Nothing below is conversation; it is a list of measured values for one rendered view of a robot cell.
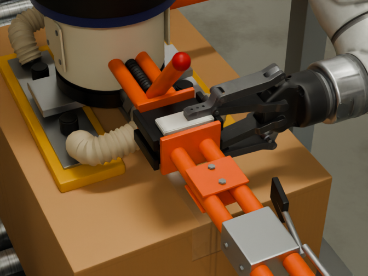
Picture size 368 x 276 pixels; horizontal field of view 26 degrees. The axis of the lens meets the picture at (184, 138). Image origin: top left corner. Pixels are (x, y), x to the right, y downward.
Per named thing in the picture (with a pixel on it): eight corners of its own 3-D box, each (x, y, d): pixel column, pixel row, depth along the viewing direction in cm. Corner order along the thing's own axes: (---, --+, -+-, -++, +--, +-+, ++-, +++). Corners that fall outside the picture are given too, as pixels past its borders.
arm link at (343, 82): (365, 128, 111) (329, 140, 109) (329, 92, 117) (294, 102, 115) (377, 76, 105) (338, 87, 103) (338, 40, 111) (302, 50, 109)
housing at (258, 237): (217, 248, 92) (218, 222, 89) (268, 230, 94) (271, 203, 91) (246, 293, 87) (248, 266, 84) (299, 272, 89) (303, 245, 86)
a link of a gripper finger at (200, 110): (223, 111, 102) (224, 93, 100) (188, 121, 101) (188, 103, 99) (218, 104, 103) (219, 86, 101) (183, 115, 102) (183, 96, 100)
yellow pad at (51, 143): (-4, 66, 136) (-8, 41, 132) (52, 52, 139) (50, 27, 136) (61, 194, 113) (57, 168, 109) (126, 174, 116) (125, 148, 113)
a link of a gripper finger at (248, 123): (271, 99, 109) (272, 107, 110) (199, 134, 107) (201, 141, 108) (286, 116, 106) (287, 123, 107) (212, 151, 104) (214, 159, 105)
